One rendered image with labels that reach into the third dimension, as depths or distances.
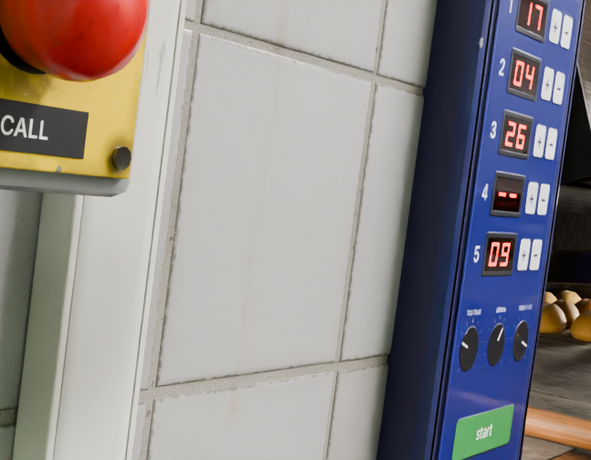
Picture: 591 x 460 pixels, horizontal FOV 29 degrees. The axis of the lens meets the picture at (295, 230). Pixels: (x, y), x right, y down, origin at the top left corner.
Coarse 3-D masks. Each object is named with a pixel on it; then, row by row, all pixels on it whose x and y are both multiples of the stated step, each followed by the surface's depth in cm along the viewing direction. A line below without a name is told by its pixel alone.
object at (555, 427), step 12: (528, 408) 118; (528, 420) 117; (540, 420) 117; (552, 420) 116; (564, 420) 116; (576, 420) 115; (588, 420) 115; (528, 432) 117; (540, 432) 117; (552, 432) 116; (564, 432) 115; (576, 432) 114; (588, 432) 114; (576, 444) 115; (588, 444) 114
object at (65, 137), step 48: (0, 48) 29; (144, 48) 33; (0, 96) 29; (48, 96) 30; (96, 96) 32; (0, 144) 29; (48, 144) 30; (96, 144) 32; (48, 192) 32; (96, 192) 33
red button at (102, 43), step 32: (0, 0) 28; (32, 0) 27; (64, 0) 27; (96, 0) 28; (128, 0) 28; (32, 32) 27; (64, 32) 27; (96, 32) 28; (128, 32) 29; (32, 64) 29; (64, 64) 28; (96, 64) 28
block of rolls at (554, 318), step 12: (552, 300) 242; (564, 300) 228; (576, 300) 252; (588, 300) 238; (552, 312) 215; (564, 312) 226; (576, 312) 228; (588, 312) 212; (552, 324) 214; (564, 324) 217; (576, 324) 211; (588, 324) 210; (576, 336) 211; (588, 336) 209
